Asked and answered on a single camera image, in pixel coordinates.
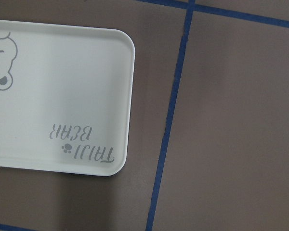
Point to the white bear print tray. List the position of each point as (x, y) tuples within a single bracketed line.
[(65, 97)]

